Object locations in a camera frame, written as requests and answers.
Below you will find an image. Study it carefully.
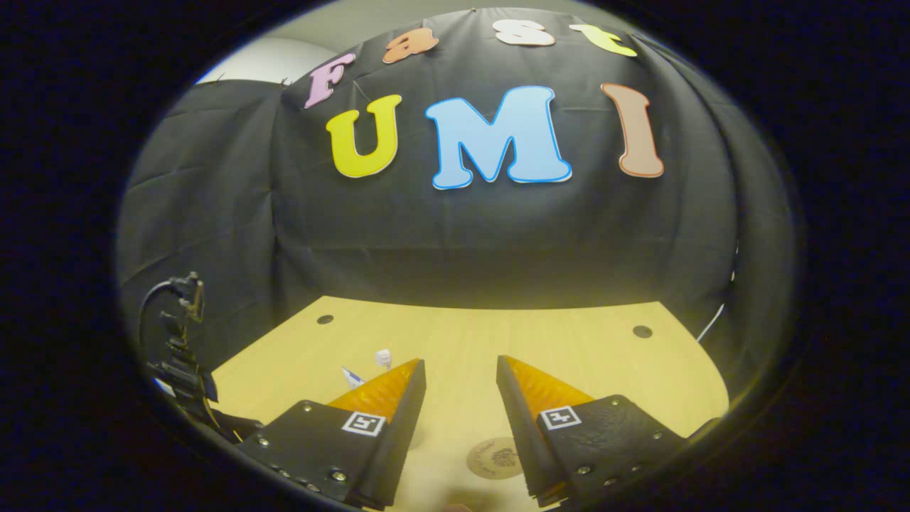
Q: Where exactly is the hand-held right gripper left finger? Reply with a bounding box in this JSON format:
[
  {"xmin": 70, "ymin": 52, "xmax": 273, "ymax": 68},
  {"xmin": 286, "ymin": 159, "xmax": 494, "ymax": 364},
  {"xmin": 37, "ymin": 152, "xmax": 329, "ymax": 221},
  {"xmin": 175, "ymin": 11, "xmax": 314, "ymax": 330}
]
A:
[{"xmin": 235, "ymin": 358, "xmax": 427, "ymax": 509}]

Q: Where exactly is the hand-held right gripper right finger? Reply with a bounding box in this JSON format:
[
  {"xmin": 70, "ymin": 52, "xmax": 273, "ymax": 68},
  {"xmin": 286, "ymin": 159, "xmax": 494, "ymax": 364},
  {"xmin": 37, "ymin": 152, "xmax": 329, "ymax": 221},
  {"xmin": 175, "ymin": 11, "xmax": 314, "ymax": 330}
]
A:
[{"xmin": 496, "ymin": 354, "xmax": 689, "ymax": 507}]

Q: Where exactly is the thin white cable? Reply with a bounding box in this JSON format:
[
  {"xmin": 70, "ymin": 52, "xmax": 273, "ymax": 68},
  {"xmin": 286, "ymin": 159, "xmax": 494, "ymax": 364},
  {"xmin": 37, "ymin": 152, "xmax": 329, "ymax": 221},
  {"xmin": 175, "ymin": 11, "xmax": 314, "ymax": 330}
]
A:
[{"xmin": 697, "ymin": 302, "xmax": 726, "ymax": 343}]

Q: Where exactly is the round cork coaster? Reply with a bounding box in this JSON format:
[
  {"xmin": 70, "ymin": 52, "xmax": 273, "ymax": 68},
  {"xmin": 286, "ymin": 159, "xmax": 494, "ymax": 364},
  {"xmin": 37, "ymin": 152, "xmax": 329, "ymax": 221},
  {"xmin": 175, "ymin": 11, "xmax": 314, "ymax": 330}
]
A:
[{"xmin": 466, "ymin": 437, "xmax": 527, "ymax": 480}]

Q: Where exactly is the black backdrop cloth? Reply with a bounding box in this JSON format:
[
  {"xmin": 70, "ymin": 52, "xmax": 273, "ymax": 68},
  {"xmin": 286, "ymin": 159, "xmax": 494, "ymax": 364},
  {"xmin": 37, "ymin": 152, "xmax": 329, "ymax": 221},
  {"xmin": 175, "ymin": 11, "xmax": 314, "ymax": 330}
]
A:
[{"xmin": 117, "ymin": 7, "xmax": 793, "ymax": 427}]

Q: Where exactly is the light wooden desktop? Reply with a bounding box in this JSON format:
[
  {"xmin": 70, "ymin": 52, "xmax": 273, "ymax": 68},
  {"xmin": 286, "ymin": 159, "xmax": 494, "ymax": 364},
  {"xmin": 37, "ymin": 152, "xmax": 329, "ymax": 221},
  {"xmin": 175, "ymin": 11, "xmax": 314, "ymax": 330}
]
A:
[{"xmin": 211, "ymin": 295, "xmax": 730, "ymax": 512}]

